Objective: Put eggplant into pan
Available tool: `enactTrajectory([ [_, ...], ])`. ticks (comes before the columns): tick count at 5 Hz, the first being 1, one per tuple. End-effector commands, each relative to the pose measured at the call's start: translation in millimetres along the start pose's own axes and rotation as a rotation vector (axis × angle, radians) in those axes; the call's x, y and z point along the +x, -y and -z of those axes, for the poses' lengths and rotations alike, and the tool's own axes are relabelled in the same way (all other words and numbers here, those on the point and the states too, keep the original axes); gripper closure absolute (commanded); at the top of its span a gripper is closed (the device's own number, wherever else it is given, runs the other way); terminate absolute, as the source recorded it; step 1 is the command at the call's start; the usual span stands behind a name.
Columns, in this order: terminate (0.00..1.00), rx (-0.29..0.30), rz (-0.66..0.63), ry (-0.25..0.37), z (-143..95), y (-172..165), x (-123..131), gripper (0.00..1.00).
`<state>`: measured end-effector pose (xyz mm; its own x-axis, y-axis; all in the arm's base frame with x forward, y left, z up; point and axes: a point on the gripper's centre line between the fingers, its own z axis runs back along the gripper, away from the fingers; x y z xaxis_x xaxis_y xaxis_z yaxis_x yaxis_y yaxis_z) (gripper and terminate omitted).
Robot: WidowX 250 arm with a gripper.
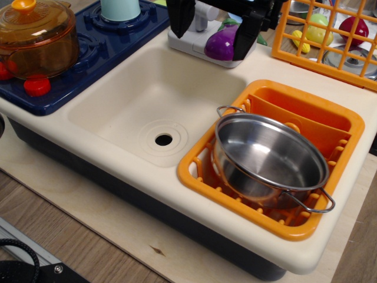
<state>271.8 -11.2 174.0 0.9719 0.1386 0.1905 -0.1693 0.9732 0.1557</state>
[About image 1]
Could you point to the white toy faucet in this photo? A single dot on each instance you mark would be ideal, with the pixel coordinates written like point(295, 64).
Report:
point(202, 27)

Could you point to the black mount plate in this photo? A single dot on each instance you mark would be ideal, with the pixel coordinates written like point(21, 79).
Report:
point(17, 271)

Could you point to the orange grid basket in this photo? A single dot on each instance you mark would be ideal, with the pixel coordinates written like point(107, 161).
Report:
point(296, 15)

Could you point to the red toy fruit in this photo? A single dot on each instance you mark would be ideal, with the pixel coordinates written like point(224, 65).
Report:
point(361, 29)

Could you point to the yellow toy corn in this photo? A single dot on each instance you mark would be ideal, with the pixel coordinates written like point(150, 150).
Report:
point(299, 41)

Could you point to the red stove knob at edge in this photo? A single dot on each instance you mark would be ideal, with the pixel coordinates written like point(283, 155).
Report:
point(4, 73)

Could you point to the stainless steel pan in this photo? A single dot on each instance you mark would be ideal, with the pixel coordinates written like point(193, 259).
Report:
point(268, 163)

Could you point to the purple toy eggplant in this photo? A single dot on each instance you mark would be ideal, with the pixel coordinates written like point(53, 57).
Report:
point(219, 46)

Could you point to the light teal cup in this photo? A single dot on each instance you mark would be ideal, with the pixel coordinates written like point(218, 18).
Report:
point(120, 10)

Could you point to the light plywood base board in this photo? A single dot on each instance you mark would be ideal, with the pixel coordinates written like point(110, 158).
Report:
point(107, 240)

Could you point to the steel pot lid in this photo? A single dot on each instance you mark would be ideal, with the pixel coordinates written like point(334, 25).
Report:
point(352, 64)

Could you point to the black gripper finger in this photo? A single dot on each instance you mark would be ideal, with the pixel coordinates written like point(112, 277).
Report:
point(181, 14)
point(246, 35)

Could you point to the amber glass pot with lid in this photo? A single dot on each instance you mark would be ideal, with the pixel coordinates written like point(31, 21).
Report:
point(38, 38)

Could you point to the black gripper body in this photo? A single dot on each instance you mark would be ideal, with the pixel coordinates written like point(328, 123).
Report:
point(269, 11)

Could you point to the blue toy stove top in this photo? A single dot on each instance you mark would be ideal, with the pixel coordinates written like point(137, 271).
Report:
point(103, 45)

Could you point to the green yellow toy pear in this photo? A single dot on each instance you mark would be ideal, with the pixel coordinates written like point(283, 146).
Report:
point(317, 34)

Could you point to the cream toy sink unit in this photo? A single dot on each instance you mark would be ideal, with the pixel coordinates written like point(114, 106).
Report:
point(137, 122)

